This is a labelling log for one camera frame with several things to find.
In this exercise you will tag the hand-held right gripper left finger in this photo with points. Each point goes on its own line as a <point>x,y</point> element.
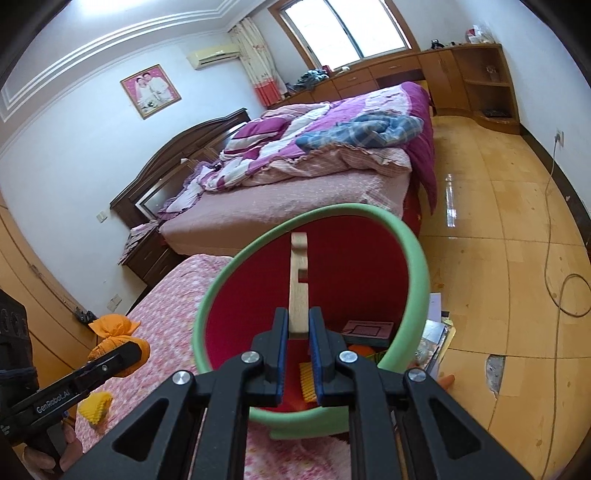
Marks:
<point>280,362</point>

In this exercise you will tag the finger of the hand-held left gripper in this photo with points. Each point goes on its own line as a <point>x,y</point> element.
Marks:
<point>117,360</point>

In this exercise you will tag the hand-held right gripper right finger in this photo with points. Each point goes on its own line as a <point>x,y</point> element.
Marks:
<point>316,362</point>

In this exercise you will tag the yellow brush toy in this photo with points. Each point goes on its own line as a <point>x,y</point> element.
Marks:
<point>307,383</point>

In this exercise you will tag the orange yarn doll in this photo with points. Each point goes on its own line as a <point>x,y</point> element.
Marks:
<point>115,332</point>

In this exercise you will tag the brown cardboard box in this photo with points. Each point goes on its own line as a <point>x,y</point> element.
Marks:
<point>369,333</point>

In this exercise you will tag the light wooden piece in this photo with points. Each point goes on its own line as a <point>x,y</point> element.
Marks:
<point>298,286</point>

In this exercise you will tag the red bin with green rim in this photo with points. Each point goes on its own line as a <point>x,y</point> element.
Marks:
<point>258,286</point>

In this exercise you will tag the person's left hand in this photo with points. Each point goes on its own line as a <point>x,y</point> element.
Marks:
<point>71,445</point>

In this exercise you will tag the small orange item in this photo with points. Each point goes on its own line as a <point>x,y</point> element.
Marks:
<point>360,350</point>

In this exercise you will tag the yellow foam net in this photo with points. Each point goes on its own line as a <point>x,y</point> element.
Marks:
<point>94,407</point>

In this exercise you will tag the pink floral blanket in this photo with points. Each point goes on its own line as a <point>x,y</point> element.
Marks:
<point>184,286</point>

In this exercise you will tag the dark wooden nightstand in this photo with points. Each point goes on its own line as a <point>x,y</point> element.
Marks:
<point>154,258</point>

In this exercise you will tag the floral folded clothes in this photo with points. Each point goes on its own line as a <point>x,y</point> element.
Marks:
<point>138,237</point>

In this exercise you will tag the stack of papers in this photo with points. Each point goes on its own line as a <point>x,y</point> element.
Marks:
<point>436,332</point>

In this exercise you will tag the dark wooden bed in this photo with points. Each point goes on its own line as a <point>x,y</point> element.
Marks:
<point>300,203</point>

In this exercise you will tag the ruffled purple pillow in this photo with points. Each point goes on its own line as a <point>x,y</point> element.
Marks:
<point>184,198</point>

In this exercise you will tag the purple patchwork quilt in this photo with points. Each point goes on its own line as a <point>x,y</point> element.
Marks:
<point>323,138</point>

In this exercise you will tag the blue plaid cloth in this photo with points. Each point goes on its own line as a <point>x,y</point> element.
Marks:
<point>369,131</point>

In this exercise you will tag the blue clothes pile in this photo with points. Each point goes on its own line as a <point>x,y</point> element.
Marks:
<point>313,81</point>

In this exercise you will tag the cream and red curtain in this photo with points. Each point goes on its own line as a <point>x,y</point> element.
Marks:
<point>261,64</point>

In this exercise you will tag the long wooden desk cabinet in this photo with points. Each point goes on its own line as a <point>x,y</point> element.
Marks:
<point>461,78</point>

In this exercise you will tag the wooden framed window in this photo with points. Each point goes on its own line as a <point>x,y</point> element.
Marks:
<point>344,27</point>

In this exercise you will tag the small black toy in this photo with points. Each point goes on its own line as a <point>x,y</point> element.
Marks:
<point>437,45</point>

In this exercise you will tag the white and red desk items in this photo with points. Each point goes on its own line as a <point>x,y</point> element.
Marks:
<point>480,36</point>

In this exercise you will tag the wall socket plate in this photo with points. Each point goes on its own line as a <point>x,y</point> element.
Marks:
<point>114,302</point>

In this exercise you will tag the wall switch plate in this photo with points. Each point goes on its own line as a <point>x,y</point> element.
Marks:
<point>101,215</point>

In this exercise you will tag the framed wall picture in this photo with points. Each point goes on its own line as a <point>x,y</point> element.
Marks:
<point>150,91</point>

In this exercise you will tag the wall air conditioner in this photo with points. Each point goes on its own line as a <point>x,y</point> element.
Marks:
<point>213,56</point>

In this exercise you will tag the white wall outlet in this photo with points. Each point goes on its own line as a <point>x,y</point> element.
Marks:
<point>559,137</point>

